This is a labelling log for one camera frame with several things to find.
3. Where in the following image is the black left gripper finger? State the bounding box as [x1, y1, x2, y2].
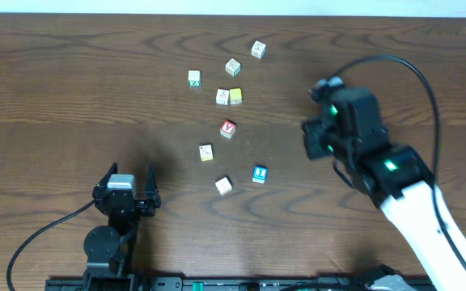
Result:
[144, 164, 159, 200]
[97, 162, 117, 188]

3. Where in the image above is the yellow-edged picture block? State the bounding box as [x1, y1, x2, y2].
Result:
[199, 144, 214, 162]

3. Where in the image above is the black left camera cable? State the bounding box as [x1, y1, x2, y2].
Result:
[6, 200, 96, 291]

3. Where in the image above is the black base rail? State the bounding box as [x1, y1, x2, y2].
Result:
[44, 265, 435, 291]

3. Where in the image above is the white block green side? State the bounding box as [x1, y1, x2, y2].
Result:
[188, 70, 201, 87]

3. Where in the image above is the white block top right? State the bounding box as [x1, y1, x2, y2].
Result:
[251, 40, 267, 59]

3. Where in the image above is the white letter Y block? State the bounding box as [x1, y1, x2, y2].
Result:
[215, 176, 233, 196]

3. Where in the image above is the white block teal side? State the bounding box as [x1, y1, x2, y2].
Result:
[225, 58, 241, 77]

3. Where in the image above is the black right camera cable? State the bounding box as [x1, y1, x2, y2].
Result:
[329, 54, 466, 291]

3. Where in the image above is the white picture block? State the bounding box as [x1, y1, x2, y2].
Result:
[215, 89, 230, 106]

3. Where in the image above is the black camera cable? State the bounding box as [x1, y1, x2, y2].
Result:
[6, 200, 96, 291]
[329, 54, 466, 291]

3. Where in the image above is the red letter A block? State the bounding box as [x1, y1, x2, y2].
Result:
[220, 120, 236, 139]

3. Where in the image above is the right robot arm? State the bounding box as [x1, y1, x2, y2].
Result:
[302, 118, 466, 290]

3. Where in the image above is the yellow block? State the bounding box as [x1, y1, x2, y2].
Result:
[229, 88, 243, 105]

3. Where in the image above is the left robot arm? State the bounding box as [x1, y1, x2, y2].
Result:
[83, 163, 161, 291]

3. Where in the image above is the blue letter L block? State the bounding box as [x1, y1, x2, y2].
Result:
[252, 166, 268, 183]

